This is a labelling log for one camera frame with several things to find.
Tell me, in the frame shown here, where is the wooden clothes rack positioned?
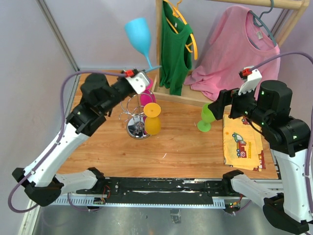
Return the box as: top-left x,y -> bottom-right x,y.
151,0 -> 310,111

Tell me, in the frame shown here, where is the grey clothes hanger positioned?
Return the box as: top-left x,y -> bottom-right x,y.
248,0 -> 278,47

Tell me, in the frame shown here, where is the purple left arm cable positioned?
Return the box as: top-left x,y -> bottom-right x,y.
7,70 -> 128,212

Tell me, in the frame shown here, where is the pink plastic wine glass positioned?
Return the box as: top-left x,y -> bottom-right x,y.
140,85 -> 156,135

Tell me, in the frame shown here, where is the green tank top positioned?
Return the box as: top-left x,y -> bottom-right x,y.
159,2 -> 192,95

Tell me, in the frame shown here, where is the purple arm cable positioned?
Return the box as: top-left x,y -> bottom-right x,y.
253,51 -> 313,187
7,70 -> 128,212

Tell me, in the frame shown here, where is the white slotted cable duct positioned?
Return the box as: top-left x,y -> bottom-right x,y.
52,195 -> 226,209

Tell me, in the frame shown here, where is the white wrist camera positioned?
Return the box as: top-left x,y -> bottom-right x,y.
123,70 -> 152,94
238,66 -> 262,95

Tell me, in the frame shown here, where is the pink t-shirt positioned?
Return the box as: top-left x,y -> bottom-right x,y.
184,5 -> 280,100

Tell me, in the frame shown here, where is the blue plastic wine glass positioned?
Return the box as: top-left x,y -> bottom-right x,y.
124,18 -> 161,71

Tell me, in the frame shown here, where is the green plastic wine glass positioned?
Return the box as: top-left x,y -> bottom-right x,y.
197,104 -> 216,132

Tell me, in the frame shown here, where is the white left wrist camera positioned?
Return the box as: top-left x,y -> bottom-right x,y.
123,70 -> 152,94

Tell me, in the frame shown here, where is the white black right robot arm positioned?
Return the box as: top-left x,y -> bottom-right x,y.
208,80 -> 313,235

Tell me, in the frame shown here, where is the chrome wine glass rack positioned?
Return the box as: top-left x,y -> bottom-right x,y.
118,94 -> 150,140

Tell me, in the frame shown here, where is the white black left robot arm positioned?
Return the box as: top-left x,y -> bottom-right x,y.
12,70 -> 150,207

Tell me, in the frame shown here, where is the orange plastic wine glass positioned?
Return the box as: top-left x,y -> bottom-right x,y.
143,102 -> 161,135

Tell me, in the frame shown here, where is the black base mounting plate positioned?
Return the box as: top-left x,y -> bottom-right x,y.
76,177 -> 240,202

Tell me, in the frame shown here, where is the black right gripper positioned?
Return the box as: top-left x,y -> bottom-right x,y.
208,81 -> 270,127

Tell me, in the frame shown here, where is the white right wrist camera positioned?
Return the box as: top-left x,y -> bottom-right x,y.
238,66 -> 262,95

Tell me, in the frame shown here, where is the yellow cartoon vehicle cloth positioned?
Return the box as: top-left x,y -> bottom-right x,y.
223,114 -> 266,171

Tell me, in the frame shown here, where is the yellow clothes hanger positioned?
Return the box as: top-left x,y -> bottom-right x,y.
163,0 -> 198,60

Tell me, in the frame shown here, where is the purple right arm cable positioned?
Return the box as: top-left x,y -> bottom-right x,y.
253,51 -> 313,187

